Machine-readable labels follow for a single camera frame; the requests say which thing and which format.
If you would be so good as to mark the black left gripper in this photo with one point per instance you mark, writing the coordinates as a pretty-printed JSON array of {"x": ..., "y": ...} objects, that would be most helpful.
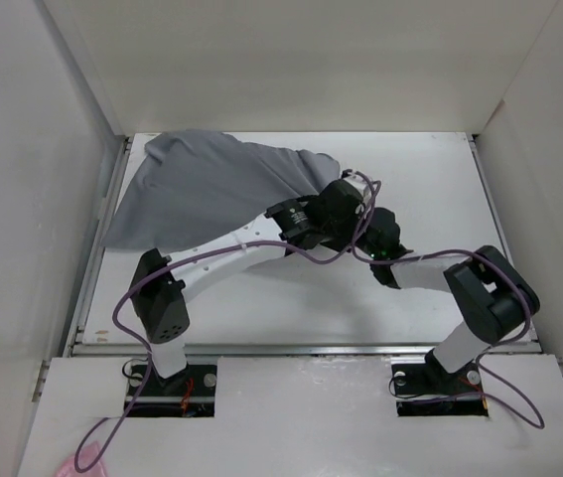
[{"x": 343, "y": 244}]

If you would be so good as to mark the grey pillowcase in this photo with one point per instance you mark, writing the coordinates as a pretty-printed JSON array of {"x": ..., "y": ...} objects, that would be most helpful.
[{"x": 194, "y": 186}]

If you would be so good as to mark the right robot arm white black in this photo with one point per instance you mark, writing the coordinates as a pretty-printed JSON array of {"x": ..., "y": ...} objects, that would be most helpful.
[{"x": 492, "y": 297}]

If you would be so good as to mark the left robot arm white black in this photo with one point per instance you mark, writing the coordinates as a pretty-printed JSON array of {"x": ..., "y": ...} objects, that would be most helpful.
[{"x": 296, "y": 224}]

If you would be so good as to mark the pink bubble wrap piece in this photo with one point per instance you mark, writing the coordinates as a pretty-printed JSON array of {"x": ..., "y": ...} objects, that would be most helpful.
[{"x": 84, "y": 458}]

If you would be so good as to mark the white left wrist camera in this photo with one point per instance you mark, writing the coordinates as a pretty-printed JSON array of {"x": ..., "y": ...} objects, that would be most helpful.
[{"x": 362, "y": 183}]

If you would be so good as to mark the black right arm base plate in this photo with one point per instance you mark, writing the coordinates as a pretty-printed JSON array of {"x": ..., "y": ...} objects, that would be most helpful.
[{"x": 418, "y": 395}]

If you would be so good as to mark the aluminium front rail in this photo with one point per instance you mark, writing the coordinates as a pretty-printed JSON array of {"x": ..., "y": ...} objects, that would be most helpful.
[{"x": 85, "y": 350}]

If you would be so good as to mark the aluminium left rail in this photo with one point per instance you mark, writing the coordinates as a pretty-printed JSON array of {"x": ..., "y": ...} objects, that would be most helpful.
[{"x": 107, "y": 189}]

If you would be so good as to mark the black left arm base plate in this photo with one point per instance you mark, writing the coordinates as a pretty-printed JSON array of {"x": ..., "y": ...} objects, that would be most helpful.
[{"x": 189, "y": 394}]

